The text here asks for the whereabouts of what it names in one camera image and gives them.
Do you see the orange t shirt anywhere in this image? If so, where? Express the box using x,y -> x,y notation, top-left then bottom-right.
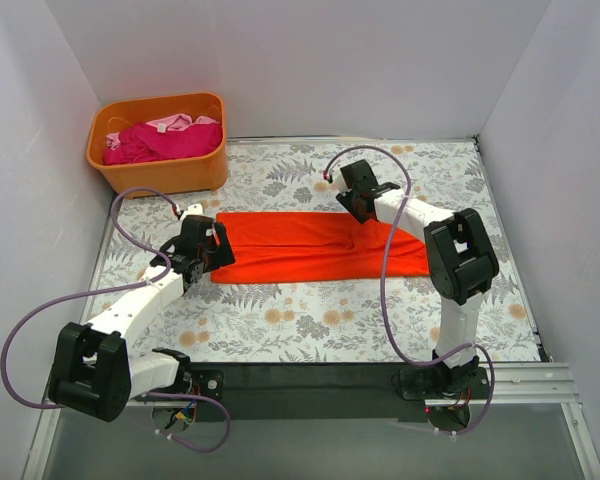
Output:
209,211 -> 431,285

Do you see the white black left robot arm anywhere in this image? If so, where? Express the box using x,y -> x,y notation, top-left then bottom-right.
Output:
48,204 -> 235,422

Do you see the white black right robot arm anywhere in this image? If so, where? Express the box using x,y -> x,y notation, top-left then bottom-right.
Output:
323,160 -> 499,398

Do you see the orange plastic bin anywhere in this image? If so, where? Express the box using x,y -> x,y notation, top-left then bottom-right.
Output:
86,92 -> 228,193

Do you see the magenta t shirt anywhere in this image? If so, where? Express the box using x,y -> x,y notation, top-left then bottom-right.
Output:
103,123 -> 223,166

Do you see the light pink t shirt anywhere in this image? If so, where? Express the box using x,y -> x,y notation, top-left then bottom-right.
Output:
106,113 -> 218,150

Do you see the floral patterned table mat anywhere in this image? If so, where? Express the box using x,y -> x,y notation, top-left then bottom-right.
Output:
78,142 -> 546,365

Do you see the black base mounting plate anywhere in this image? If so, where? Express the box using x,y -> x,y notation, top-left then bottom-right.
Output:
135,363 -> 491,424

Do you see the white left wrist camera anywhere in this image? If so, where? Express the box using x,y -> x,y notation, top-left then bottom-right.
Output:
172,203 -> 204,220

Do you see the aluminium frame rail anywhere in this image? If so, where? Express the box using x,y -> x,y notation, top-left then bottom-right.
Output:
472,362 -> 580,406

